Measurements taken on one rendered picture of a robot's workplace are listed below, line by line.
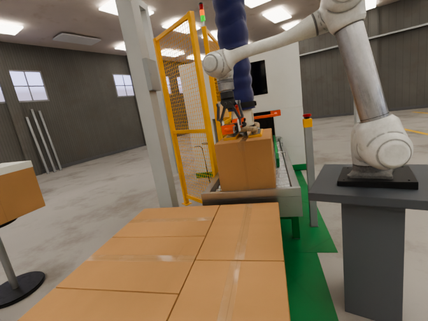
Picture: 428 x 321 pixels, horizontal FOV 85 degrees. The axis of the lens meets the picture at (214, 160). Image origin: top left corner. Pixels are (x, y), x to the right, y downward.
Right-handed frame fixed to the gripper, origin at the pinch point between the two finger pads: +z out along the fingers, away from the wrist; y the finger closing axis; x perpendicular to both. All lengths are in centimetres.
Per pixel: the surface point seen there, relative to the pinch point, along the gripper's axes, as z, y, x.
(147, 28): -170, 191, -297
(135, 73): -57, 105, -86
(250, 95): -17, -7, -53
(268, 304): 54, -18, 67
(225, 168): 31.4, 14.3, -27.8
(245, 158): 25.6, -1.4, -28.1
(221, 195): 50, 18, -21
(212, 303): 54, 1, 68
